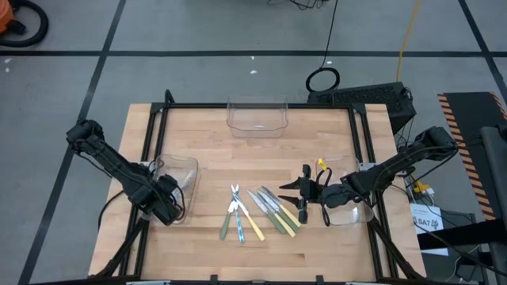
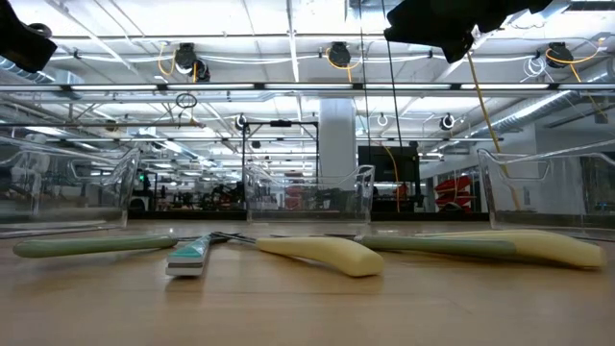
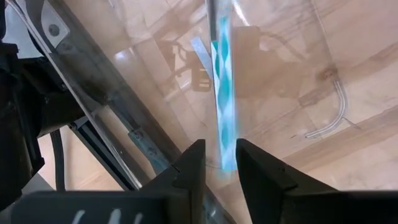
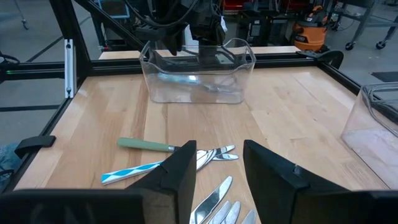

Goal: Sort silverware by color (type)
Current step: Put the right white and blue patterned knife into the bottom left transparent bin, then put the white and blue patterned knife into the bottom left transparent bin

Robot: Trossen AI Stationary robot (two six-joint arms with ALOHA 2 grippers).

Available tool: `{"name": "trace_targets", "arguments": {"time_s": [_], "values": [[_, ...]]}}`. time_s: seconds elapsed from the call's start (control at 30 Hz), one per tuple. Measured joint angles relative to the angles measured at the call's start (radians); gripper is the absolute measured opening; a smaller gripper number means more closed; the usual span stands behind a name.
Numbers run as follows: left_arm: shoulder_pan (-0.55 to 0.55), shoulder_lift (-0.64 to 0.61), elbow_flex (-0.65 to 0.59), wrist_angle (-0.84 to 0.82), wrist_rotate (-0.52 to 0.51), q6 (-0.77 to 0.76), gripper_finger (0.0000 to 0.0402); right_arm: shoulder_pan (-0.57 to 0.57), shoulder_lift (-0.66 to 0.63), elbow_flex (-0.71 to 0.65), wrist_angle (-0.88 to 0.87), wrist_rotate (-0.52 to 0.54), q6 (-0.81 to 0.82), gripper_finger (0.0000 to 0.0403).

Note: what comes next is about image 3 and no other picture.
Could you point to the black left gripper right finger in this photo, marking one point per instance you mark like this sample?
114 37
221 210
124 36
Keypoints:
261 177

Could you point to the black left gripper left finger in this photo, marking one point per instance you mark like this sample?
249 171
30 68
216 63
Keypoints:
189 174

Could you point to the clear plastic bin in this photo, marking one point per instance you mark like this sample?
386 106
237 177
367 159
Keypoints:
295 46

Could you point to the black metal table frame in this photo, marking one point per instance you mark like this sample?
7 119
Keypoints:
102 152

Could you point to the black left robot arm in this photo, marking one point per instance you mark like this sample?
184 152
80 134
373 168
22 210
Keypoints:
25 102

